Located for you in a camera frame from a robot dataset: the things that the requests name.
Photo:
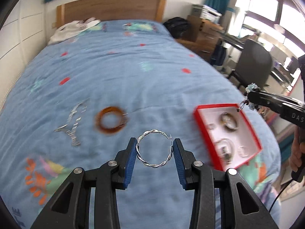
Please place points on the navy tote bag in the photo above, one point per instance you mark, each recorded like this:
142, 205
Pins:
218, 56

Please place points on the right hand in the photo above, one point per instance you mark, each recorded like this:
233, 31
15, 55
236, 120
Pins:
297, 150

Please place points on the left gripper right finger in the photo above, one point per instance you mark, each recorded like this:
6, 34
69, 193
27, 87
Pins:
240, 206

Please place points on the black backpack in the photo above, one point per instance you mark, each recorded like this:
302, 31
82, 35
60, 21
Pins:
177, 26

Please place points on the wooden headboard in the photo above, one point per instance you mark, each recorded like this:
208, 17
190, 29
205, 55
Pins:
107, 10

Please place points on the large thin silver bangle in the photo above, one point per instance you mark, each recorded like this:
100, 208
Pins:
224, 143

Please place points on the blue patterned bedspread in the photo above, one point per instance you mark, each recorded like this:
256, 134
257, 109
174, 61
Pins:
48, 121

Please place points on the silver wristwatch green dial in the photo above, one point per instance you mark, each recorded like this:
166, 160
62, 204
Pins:
226, 155

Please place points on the white wardrobe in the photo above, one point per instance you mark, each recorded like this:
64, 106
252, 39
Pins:
23, 36

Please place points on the white printer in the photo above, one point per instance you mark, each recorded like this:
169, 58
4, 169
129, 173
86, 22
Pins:
205, 12

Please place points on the desk by window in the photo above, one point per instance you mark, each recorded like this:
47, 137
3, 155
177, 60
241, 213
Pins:
280, 80

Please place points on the amber bangle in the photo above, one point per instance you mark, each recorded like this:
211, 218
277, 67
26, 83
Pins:
111, 110

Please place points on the dark office chair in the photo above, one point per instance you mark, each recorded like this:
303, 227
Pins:
254, 65

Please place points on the red jewelry box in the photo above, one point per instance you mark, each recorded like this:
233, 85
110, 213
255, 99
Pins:
207, 118

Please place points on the white garment on bed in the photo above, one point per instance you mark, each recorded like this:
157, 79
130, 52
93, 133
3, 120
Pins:
72, 29

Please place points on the dark olive bangle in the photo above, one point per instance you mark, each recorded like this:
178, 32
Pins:
229, 122

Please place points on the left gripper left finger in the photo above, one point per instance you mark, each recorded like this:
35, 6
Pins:
69, 205

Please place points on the wooden drawer cabinet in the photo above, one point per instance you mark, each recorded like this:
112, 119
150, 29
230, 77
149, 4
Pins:
202, 37

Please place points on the twisted silver hoop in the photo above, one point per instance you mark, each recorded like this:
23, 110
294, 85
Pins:
243, 151
139, 156

